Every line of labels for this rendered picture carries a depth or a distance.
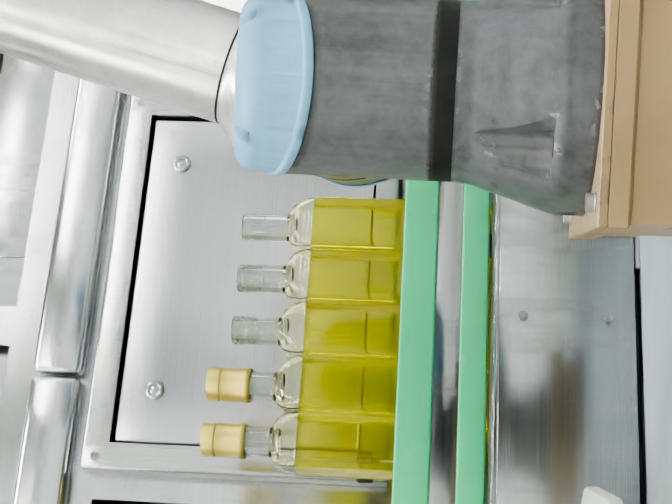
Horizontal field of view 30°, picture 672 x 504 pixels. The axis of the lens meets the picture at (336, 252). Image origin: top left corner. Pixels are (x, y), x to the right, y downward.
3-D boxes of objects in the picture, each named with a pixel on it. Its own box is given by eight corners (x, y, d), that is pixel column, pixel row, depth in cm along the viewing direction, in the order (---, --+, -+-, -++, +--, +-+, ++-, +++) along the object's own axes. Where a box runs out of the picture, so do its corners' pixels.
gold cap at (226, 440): (242, 454, 123) (198, 452, 123) (247, 463, 126) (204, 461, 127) (245, 419, 124) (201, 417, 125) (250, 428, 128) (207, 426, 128)
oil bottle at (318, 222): (489, 220, 135) (292, 215, 137) (491, 199, 130) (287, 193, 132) (488, 269, 133) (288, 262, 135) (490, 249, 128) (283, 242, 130)
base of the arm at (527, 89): (609, -65, 74) (440, -71, 75) (600, 183, 71) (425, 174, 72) (580, 29, 89) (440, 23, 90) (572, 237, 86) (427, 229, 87)
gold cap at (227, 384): (254, 370, 130) (212, 368, 130) (249, 366, 126) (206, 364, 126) (252, 404, 129) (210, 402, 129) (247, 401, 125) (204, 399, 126)
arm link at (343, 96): (427, 180, 75) (204, 168, 76) (431, 188, 88) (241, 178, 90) (438, -21, 75) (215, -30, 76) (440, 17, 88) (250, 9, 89)
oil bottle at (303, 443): (485, 431, 127) (275, 422, 129) (487, 416, 122) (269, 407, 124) (484, 486, 125) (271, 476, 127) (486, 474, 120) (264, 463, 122)
